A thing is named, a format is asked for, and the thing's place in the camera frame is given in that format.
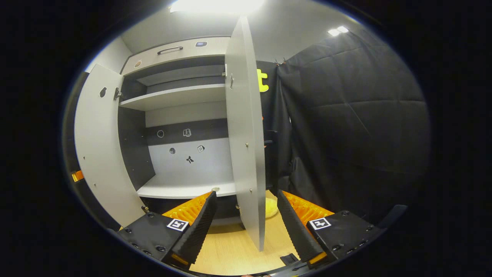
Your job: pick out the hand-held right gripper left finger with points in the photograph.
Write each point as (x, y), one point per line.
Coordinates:
(198, 231)

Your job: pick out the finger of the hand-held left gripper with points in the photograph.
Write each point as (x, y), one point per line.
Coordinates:
(77, 176)

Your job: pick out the large ceiling light panel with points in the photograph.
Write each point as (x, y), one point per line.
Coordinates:
(215, 5)

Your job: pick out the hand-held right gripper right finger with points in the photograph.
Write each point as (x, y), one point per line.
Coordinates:
(294, 227)

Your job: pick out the grey shoe cabinet door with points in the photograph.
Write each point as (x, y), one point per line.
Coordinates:
(103, 154)
(244, 134)

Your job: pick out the grey cabinet shelf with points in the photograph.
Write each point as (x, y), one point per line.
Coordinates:
(173, 96)
(180, 188)

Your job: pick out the yellow cloth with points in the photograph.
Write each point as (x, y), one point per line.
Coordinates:
(271, 207)

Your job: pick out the small ceiling light panel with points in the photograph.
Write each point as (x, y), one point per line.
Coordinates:
(338, 30)

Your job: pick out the grey double-door shoe cabinet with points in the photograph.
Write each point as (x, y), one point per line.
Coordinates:
(134, 146)

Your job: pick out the metal door hinge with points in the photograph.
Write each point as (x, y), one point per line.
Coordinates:
(116, 94)
(231, 81)

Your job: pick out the black backdrop cloth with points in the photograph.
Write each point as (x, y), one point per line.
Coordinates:
(346, 115)

